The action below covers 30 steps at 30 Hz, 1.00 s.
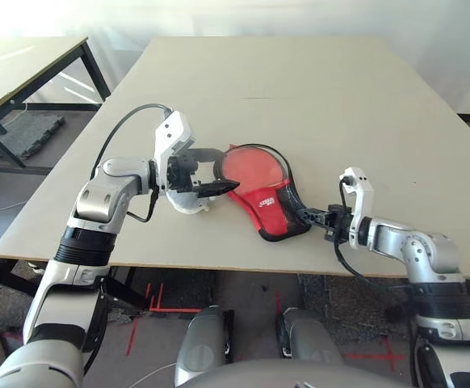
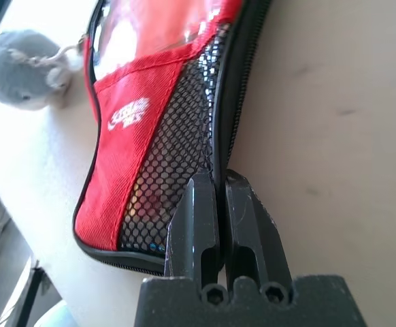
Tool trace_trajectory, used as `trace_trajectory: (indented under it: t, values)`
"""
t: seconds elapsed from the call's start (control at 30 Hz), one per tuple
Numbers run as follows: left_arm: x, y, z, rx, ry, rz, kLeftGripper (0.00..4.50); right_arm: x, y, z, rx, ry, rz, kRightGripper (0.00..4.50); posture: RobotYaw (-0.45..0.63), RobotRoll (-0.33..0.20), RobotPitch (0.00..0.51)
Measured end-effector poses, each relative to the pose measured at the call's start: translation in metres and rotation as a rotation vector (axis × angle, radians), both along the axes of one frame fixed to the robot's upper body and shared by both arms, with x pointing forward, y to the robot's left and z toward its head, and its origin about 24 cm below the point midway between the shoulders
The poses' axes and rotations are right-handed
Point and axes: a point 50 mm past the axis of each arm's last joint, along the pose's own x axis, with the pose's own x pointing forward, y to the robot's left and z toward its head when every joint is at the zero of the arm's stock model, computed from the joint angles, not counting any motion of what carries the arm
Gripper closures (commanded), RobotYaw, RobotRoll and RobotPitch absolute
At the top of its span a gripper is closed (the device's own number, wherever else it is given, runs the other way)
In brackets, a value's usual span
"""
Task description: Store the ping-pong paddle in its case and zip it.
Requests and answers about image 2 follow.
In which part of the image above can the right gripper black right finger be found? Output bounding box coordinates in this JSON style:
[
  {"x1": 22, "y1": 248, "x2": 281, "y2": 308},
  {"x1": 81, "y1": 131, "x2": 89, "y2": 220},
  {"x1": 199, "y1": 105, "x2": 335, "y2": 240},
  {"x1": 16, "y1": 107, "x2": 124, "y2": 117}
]
[{"x1": 223, "y1": 169, "x2": 294, "y2": 294}]

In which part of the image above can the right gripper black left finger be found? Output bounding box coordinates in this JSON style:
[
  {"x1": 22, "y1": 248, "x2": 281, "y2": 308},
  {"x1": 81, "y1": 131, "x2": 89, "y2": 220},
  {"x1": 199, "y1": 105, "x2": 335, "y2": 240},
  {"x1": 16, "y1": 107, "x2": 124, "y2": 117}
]
[{"x1": 163, "y1": 169, "x2": 227, "y2": 291}]

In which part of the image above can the red black paddle case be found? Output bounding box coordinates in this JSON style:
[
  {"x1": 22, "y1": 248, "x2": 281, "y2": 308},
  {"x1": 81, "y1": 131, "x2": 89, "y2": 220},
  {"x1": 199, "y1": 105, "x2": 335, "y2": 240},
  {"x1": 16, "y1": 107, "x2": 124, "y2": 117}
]
[{"x1": 73, "y1": 0, "x2": 263, "y2": 277}]

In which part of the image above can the grey plush keychain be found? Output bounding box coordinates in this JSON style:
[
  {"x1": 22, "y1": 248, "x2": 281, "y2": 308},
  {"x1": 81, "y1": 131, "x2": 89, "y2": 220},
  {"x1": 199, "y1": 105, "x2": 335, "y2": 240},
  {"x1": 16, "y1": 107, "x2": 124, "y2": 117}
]
[{"x1": 0, "y1": 29, "x2": 83, "y2": 112}]

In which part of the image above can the black main table frame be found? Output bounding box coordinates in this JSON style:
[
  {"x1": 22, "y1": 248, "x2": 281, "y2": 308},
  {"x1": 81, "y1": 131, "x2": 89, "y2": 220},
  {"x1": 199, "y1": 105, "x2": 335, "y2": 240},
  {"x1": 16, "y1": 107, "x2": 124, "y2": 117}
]
[{"x1": 12, "y1": 265, "x2": 54, "y2": 327}]

